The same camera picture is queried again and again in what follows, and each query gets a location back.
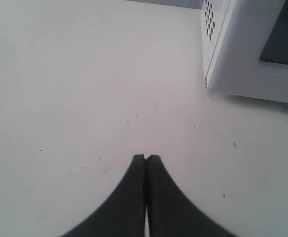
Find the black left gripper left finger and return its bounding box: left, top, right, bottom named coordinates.
left=64, top=155, right=146, bottom=237

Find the white microwave door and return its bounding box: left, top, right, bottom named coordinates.
left=206, top=0, right=288, bottom=103

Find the white microwave oven body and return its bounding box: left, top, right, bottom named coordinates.
left=200, top=0, right=230, bottom=86

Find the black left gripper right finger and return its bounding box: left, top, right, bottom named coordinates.
left=146, top=155, right=233, bottom=237

